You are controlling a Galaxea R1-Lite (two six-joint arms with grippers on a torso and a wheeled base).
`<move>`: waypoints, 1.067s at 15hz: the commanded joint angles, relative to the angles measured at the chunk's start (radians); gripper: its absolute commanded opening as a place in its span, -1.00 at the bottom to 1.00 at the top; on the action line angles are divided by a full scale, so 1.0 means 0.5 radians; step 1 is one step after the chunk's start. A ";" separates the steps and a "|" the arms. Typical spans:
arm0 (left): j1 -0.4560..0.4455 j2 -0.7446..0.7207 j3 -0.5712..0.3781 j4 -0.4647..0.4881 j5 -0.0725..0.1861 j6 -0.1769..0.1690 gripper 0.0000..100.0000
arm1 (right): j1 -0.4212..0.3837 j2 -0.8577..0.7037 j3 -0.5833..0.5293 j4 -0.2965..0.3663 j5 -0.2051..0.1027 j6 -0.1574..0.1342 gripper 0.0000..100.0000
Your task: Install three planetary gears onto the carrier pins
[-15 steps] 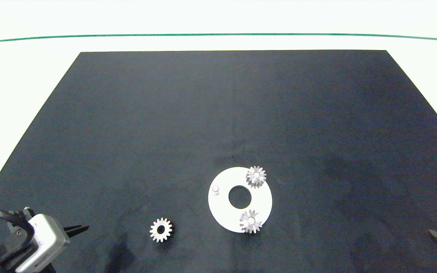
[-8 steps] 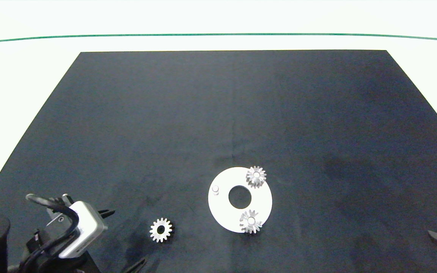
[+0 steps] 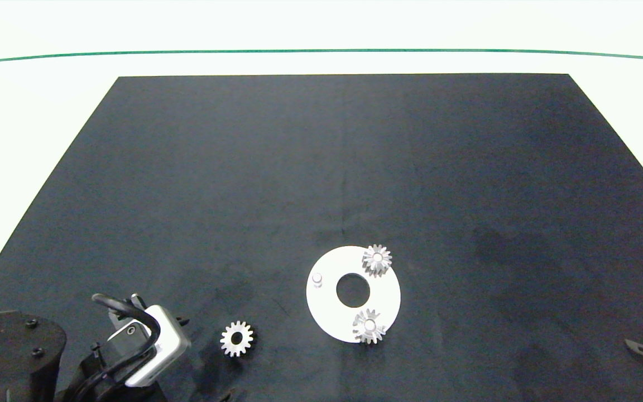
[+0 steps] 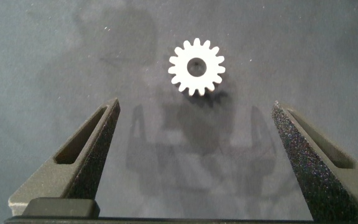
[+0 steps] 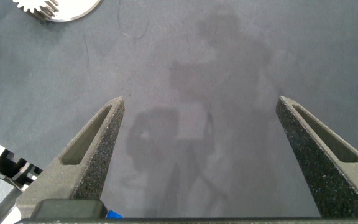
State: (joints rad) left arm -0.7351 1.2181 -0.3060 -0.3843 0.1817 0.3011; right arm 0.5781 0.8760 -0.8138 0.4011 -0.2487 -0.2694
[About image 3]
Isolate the round white pin plate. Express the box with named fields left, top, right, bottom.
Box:
left=306, top=246, right=401, bottom=343

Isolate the silver boxy wrist camera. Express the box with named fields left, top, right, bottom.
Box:
left=107, top=304, right=192, bottom=388

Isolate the dark mat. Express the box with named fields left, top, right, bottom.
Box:
left=0, top=73, right=643, bottom=402

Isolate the small steel gear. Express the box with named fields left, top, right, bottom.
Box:
left=361, top=244, right=393, bottom=278
left=352, top=309, right=386, bottom=345
left=220, top=320, right=255, bottom=358

